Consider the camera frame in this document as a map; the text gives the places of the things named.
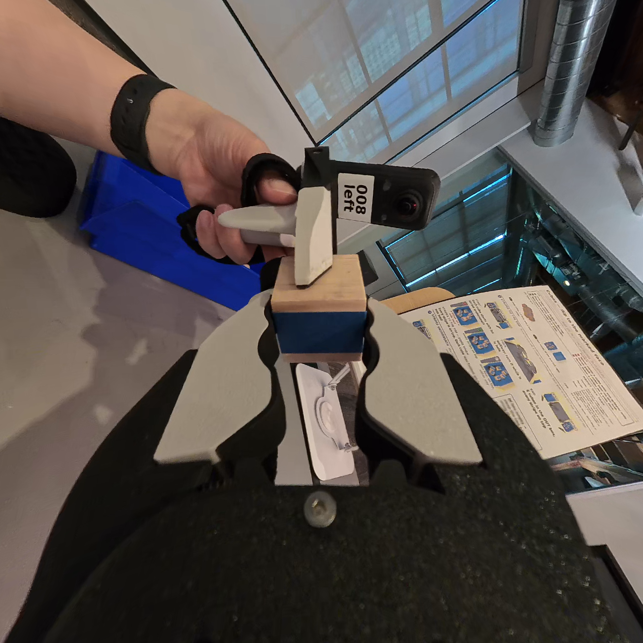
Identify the blue-taped wooden cube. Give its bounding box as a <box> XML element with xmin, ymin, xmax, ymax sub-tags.
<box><xmin>271</xmin><ymin>255</ymin><xmax>369</xmax><ymax>362</ymax></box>

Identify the window with white frame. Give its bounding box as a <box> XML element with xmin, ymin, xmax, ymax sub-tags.
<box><xmin>223</xmin><ymin>0</ymin><xmax>546</xmax><ymax>154</ymax></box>

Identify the white stand base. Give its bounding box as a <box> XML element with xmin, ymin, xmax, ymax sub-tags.
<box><xmin>294</xmin><ymin>363</ymin><xmax>356</xmax><ymax>481</ymax></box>

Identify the blue plastic bin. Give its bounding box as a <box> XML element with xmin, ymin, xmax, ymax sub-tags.
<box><xmin>78</xmin><ymin>151</ymin><xmax>267</xmax><ymax>311</ymax></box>

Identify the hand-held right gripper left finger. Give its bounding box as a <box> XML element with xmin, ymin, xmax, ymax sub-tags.
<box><xmin>152</xmin><ymin>296</ymin><xmax>286</xmax><ymax>483</ymax></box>

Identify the wooden clipboard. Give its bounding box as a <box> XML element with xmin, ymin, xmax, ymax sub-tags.
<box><xmin>382</xmin><ymin>287</ymin><xmax>456</xmax><ymax>314</ymax></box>

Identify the black mesh chair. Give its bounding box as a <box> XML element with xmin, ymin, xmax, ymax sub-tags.
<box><xmin>0</xmin><ymin>118</ymin><xmax>77</xmax><ymax>218</ymax></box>

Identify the person's left hand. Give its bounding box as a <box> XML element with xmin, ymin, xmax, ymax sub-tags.
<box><xmin>150</xmin><ymin>98</ymin><xmax>298</xmax><ymax>265</ymax></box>

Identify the silver spiral duct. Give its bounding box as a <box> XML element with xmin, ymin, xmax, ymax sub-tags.
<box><xmin>531</xmin><ymin>0</ymin><xmax>618</xmax><ymax>148</ymax></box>

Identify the printed instruction sheet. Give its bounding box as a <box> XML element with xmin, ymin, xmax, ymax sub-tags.
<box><xmin>402</xmin><ymin>285</ymin><xmax>643</xmax><ymax>460</ymax></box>

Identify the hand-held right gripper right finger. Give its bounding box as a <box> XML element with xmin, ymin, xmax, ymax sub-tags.
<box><xmin>353</xmin><ymin>297</ymin><xmax>484</xmax><ymax>484</ymax></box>

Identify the black smartwatch band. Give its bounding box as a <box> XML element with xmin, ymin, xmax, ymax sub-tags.
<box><xmin>110</xmin><ymin>74</ymin><xmax>177</xmax><ymax>175</ymax></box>

